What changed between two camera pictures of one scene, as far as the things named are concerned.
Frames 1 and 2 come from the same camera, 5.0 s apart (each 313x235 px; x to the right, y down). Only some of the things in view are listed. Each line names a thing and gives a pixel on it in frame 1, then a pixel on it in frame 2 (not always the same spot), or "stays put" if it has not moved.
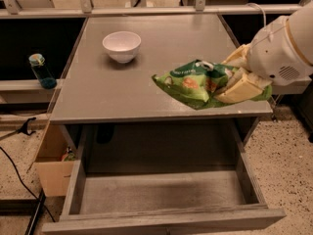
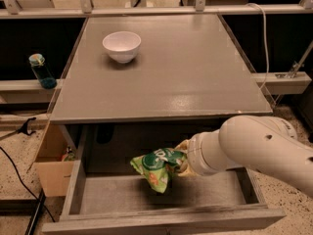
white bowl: (122, 46) stays put
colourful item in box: (68, 156) stays put
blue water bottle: (42, 73) stays put
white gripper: (273, 54) → (195, 156)
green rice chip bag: (197, 84) → (156, 166)
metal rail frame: (9, 8) stays put
